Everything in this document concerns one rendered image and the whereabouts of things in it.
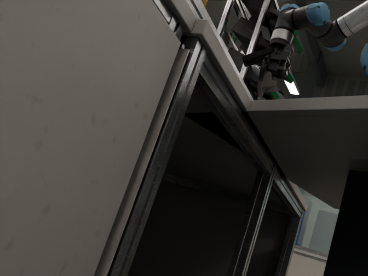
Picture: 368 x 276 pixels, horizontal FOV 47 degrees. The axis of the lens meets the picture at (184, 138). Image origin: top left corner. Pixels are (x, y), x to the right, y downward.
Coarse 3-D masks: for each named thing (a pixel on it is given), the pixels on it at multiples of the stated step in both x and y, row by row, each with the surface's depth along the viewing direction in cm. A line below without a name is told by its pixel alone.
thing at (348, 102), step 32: (352, 96) 81; (224, 128) 119; (256, 128) 110; (288, 128) 102; (320, 128) 95; (352, 128) 89; (288, 160) 128; (320, 160) 118; (352, 160) 109; (320, 192) 154
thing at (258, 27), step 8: (232, 0) 192; (240, 0) 200; (264, 0) 185; (272, 0) 192; (264, 8) 183; (224, 16) 190; (248, 16) 213; (264, 16) 184; (224, 24) 190; (256, 24) 182; (256, 32) 180; (256, 40) 181; (248, 48) 179; (240, 72) 176
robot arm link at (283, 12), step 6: (288, 6) 152; (294, 6) 152; (282, 12) 153; (288, 12) 150; (282, 18) 151; (288, 18) 149; (276, 24) 153; (282, 24) 150; (288, 24) 150; (294, 30) 151
